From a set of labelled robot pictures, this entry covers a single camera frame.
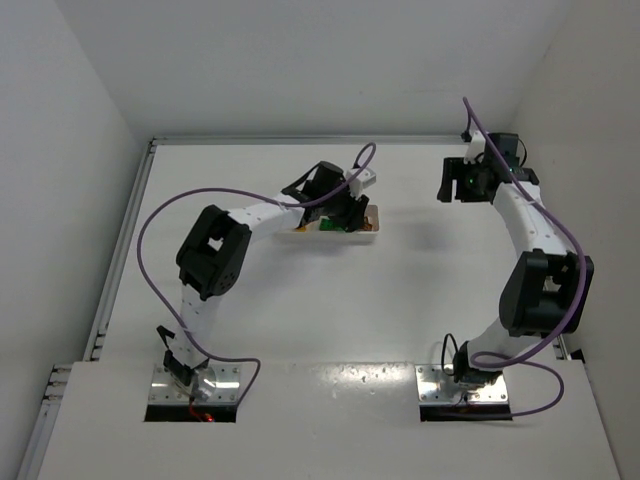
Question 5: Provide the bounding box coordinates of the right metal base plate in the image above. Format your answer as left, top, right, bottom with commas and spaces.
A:
415, 364, 509, 407

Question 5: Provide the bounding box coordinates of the green lego brick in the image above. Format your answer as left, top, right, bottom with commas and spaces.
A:
318, 218, 346, 233

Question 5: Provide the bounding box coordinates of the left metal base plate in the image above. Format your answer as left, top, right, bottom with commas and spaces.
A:
148, 364, 241, 407

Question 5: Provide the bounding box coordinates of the white three-compartment tray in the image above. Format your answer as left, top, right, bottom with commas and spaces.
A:
275, 204, 379, 245

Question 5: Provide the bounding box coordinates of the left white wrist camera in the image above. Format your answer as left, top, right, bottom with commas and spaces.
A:
345, 168, 376, 198

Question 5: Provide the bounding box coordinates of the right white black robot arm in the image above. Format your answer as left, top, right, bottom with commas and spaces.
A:
437, 130, 594, 386

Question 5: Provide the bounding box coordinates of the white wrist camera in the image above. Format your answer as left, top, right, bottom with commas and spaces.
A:
461, 130, 486, 164
345, 168, 376, 198

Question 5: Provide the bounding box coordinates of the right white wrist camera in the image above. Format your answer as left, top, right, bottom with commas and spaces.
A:
461, 130, 486, 164

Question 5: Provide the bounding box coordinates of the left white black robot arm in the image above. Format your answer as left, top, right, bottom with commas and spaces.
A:
162, 161, 376, 388

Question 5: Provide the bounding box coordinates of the brown square lego plate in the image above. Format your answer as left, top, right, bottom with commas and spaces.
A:
363, 210, 379, 234

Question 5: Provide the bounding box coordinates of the metal base plate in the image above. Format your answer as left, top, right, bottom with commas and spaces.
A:
415, 364, 509, 407
148, 364, 241, 407

